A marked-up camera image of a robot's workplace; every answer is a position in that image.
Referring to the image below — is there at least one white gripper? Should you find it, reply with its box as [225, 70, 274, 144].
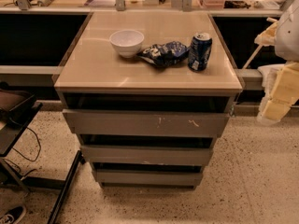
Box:
[257, 62, 299, 124]

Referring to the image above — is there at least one grey bottom drawer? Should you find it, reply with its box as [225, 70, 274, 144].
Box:
[92, 170, 203, 186]

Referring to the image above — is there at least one grey drawer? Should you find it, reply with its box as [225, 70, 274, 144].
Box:
[92, 170, 203, 186]
[80, 146, 212, 166]
[63, 109, 229, 137]

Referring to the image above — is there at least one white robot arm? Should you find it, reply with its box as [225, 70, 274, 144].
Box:
[254, 0, 299, 125]

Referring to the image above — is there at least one grey three-drawer cabinet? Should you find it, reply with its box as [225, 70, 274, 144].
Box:
[53, 10, 244, 190]

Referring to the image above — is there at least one grey middle drawer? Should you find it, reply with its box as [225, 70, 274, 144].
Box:
[80, 146, 212, 166]

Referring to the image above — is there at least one grey top drawer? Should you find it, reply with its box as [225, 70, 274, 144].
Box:
[63, 109, 229, 137]

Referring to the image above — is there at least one blue soda can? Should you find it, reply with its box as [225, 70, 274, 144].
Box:
[188, 33, 212, 72]

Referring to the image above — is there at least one blue crumpled snack bag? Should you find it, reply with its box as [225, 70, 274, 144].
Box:
[137, 41, 190, 68]

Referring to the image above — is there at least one white bowl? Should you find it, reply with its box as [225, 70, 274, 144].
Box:
[109, 30, 144, 58]

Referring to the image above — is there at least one black cart on left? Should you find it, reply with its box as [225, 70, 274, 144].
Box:
[0, 89, 84, 224]

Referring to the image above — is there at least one black and white sneaker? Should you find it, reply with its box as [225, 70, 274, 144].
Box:
[0, 205, 26, 224]

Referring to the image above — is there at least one white dustpan with handle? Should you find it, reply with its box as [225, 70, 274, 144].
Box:
[238, 45, 283, 91]

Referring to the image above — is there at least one black cable on floor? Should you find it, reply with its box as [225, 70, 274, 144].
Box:
[3, 124, 43, 179]

